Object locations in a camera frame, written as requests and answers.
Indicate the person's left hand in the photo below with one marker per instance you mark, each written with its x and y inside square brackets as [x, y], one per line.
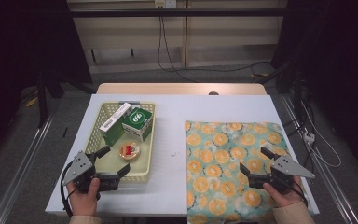
[85, 202]

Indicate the black metal crossbar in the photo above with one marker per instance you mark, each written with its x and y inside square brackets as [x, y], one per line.
[174, 12]

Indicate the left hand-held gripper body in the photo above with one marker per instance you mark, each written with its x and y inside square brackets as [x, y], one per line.
[82, 172]

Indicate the white power strip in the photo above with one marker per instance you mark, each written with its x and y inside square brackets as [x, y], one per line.
[309, 137]

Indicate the white wall socket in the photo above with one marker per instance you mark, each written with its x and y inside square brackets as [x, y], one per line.
[165, 3]

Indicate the short green and white box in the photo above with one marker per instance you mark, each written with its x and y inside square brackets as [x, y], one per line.
[136, 118]

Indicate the grey basket label holder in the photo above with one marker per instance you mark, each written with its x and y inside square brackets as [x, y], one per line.
[129, 102]

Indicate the aluminium floor rail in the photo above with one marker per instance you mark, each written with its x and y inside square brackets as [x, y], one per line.
[326, 177]
[21, 169]

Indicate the orange print fabric tote bag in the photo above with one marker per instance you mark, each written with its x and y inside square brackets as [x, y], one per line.
[217, 155]

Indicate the round tan tin red label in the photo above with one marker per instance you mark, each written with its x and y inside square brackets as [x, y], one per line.
[129, 152]

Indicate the dark round table grommet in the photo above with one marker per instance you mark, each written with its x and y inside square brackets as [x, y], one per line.
[213, 93]

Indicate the person's right hand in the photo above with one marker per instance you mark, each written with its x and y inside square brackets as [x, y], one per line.
[284, 197]

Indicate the pale green perforated plastic basket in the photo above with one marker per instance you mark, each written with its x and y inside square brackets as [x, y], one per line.
[112, 162]

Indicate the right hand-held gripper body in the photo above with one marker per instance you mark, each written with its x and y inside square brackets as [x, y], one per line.
[287, 168]

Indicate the black curtain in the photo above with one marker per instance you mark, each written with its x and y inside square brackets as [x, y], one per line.
[21, 46]
[338, 62]

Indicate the tall green and white box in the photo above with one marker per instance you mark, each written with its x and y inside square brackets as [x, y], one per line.
[115, 118]

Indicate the black metal stand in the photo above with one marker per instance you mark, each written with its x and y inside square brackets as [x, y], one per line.
[42, 99]

